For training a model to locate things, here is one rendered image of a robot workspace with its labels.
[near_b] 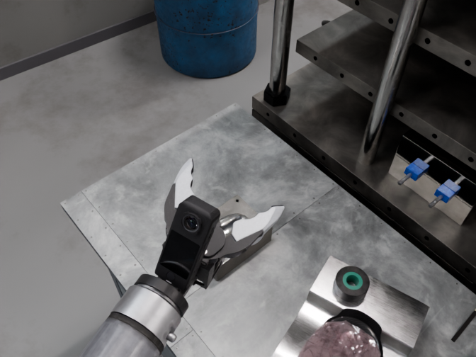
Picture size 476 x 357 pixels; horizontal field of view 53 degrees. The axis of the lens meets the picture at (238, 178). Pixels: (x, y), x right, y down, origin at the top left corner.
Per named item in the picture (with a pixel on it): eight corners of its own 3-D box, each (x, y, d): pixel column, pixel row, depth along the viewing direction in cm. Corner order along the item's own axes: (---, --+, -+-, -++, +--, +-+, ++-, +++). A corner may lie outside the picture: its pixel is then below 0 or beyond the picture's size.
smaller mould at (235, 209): (217, 281, 130) (215, 269, 124) (183, 245, 137) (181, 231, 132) (271, 240, 138) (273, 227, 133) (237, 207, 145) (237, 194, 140)
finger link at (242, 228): (276, 222, 71) (219, 244, 68) (284, 200, 66) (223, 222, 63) (286, 240, 69) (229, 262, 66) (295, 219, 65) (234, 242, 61)
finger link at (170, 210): (162, 189, 67) (165, 246, 62) (162, 183, 65) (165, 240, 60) (196, 188, 67) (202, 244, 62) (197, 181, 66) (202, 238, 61)
